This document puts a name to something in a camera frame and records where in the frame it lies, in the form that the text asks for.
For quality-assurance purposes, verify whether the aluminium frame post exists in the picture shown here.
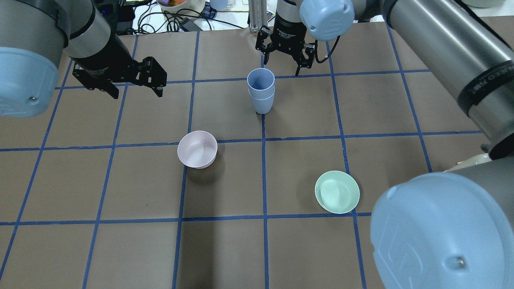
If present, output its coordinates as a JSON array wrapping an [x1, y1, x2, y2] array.
[[248, 0, 268, 33]]

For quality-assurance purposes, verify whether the white bowl with items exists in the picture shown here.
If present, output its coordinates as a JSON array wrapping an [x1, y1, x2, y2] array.
[[157, 0, 206, 16]]

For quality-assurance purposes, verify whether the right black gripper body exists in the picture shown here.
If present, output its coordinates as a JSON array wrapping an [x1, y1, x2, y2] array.
[[255, 16, 315, 61]]

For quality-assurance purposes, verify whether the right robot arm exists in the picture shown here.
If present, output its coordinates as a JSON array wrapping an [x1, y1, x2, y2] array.
[[256, 0, 513, 289]]

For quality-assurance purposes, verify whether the black cables bundle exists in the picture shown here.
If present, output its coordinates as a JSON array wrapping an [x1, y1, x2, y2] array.
[[133, 0, 245, 35]]

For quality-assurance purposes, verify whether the cream white toaster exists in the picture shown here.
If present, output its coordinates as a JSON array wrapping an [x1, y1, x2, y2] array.
[[445, 153, 492, 172]]

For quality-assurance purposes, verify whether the pink bowl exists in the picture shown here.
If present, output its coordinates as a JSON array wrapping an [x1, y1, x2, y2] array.
[[177, 130, 218, 169]]

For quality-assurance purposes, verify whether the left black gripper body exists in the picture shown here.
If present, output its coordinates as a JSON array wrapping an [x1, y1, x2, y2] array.
[[72, 57, 167, 90]]

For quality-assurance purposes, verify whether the blue cup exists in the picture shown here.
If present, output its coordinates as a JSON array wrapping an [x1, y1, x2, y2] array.
[[247, 68, 275, 100], [249, 89, 275, 114]]

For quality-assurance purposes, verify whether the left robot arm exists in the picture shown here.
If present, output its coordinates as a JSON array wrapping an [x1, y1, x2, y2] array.
[[0, 0, 167, 118]]

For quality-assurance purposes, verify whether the mint green bowl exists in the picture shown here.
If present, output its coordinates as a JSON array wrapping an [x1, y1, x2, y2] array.
[[314, 170, 361, 214]]

